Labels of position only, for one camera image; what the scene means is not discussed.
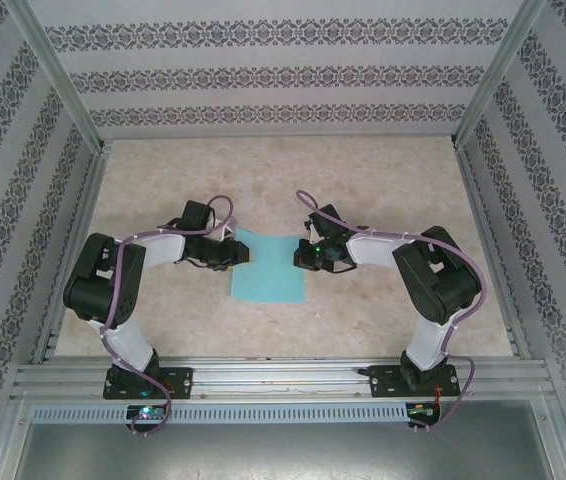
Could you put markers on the aluminium side rail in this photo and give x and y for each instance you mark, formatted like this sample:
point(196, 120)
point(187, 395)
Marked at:
point(89, 200)
point(478, 200)

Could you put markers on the aluminium mounting rail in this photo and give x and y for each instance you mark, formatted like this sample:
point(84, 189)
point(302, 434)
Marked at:
point(283, 372)

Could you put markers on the aluminium lower frame bar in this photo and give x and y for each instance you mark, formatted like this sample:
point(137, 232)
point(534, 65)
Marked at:
point(563, 450)
point(3, 450)

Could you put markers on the aluminium frame post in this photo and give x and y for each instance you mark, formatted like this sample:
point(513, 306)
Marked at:
point(58, 75)
point(495, 75)

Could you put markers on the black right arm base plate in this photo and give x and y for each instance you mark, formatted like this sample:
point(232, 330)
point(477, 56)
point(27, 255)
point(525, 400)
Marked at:
point(383, 382)

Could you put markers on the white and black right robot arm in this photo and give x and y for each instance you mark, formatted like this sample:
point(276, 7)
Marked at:
point(438, 280)

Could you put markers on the aluminium back rail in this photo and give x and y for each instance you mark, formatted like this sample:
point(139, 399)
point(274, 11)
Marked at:
point(283, 136)

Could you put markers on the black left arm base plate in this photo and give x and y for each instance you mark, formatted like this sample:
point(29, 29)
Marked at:
point(180, 384)

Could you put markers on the teal paper sheet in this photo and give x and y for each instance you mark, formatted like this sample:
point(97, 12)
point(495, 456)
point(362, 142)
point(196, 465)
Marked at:
point(273, 280)

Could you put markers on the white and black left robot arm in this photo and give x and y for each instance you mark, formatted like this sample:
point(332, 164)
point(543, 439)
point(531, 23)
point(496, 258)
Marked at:
point(108, 280)

